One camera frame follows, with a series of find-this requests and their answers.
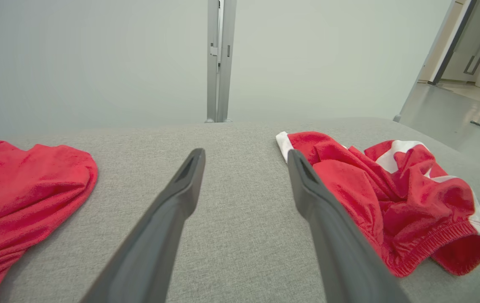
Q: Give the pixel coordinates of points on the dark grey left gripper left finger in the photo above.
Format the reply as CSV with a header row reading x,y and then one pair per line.
x,y
156,244

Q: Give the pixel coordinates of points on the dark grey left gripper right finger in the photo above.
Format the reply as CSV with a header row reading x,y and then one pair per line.
x,y
341,252

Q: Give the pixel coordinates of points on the red white short-sleeve shirt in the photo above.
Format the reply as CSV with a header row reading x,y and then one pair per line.
x,y
17,198

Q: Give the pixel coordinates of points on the red white shorts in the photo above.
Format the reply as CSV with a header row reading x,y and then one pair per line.
x,y
412,202

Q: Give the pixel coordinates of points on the grey metal stand frame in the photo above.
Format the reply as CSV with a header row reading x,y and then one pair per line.
x,y
224,63

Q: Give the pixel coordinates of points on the glass door with dark frame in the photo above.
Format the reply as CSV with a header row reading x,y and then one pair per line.
x,y
467,38

